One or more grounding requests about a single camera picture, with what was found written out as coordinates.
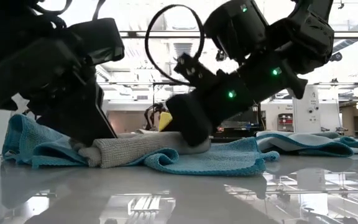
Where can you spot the red storage shelf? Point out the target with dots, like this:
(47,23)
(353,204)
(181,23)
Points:
(285,123)

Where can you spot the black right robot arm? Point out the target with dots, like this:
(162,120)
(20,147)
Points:
(306,37)

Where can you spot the long LED light bar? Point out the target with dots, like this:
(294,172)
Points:
(353,34)

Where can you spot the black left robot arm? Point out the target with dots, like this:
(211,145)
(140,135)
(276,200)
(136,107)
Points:
(11,25)

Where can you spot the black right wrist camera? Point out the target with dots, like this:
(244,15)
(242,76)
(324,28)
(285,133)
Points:
(194,71)

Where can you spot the brown partition panel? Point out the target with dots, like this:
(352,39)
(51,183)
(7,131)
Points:
(129,121)

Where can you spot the light wooden cabinet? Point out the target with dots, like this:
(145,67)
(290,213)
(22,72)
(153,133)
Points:
(350,121)

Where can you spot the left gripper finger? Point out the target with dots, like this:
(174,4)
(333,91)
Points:
(82,118)

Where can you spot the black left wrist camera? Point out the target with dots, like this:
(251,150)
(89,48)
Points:
(101,40)

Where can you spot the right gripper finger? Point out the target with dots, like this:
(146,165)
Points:
(191,121)

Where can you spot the small black desk robot arm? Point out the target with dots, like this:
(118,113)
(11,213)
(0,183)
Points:
(152,115)

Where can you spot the black ceiling spotlight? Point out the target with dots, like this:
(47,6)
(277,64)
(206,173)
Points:
(337,57)
(221,56)

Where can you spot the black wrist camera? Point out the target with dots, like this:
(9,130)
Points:
(194,71)
(101,40)

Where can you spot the teal microfiber towel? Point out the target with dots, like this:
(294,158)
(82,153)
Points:
(222,158)

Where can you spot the black computer monitor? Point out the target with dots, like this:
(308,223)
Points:
(244,116)

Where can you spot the small yellow cloth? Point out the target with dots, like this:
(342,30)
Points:
(165,121)

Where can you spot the light blue microfiber towel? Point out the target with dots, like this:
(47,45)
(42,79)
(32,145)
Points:
(306,141)

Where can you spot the white pillar cabinet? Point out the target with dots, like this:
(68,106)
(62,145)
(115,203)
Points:
(306,115)

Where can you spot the grey microfiber towel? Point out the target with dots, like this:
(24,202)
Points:
(129,149)

